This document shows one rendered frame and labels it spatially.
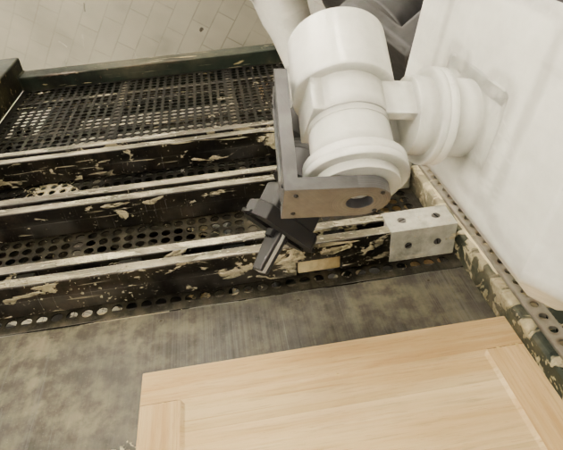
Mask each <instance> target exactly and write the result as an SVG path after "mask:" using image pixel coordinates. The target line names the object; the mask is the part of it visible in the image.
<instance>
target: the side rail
mask: <svg viewBox="0 0 563 450"><path fill-rule="evenodd" d="M268 63H282V60H281V58H280V56H279V54H278V52H277V50H276V48H275V46H274V44H265V45H257V46H242V47H233V48H225V49H217V50H209V51H202V52H194V53H186V54H170V55H162V56H154V57H146V58H138V59H129V60H121V61H113V62H98V63H90V64H82V65H73V66H65V67H57V68H49V69H41V70H33V71H25V72H23V74H22V75H21V76H20V77H19V80H20V81H21V84H22V87H23V92H26V91H33V90H41V89H49V88H64V87H72V86H80V85H87V84H96V83H104V82H112V81H119V80H127V79H142V78H150V77H158V76H166V75H173V74H182V73H190V72H197V71H212V70H220V69H228V68H236V67H244V66H251V65H259V64H268Z"/></svg>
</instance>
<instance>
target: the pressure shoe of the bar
mask: <svg viewBox="0 0 563 450"><path fill-rule="evenodd" d="M296 265H297V271H298V273H302V272H309V271H319V270H326V269H332V268H338V267H340V256H337V257H331V258H324V259H318V260H312V261H306V262H296Z"/></svg>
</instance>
